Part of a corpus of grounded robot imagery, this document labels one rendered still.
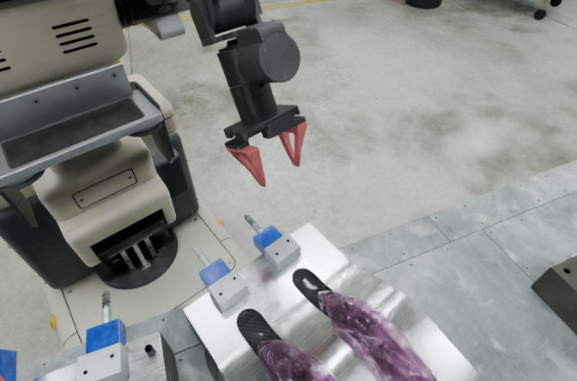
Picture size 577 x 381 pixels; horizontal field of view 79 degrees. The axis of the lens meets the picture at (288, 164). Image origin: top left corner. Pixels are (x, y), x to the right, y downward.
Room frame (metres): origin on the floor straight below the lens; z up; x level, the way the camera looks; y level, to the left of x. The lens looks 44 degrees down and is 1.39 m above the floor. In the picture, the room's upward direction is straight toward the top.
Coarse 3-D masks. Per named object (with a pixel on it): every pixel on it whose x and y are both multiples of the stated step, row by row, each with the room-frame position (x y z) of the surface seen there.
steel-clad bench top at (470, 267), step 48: (528, 192) 0.52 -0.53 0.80; (576, 192) 0.52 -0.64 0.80; (384, 240) 0.39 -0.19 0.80; (432, 240) 0.39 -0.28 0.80; (480, 240) 0.39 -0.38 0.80; (528, 240) 0.39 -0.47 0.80; (576, 240) 0.39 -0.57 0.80; (432, 288) 0.29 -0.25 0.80; (480, 288) 0.29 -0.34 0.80; (528, 288) 0.29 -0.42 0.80; (192, 336) 0.21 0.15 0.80; (480, 336) 0.21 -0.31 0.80; (528, 336) 0.21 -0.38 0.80; (576, 336) 0.21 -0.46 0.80
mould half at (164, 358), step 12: (144, 336) 0.18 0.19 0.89; (156, 336) 0.18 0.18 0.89; (132, 348) 0.16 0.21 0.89; (156, 348) 0.16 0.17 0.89; (168, 348) 0.18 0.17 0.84; (132, 360) 0.15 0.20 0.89; (144, 360) 0.15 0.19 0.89; (156, 360) 0.15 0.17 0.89; (168, 360) 0.16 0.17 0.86; (60, 372) 0.14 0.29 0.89; (72, 372) 0.14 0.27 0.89; (132, 372) 0.14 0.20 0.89; (144, 372) 0.14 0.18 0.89; (156, 372) 0.14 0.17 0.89; (168, 372) 0.14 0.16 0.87
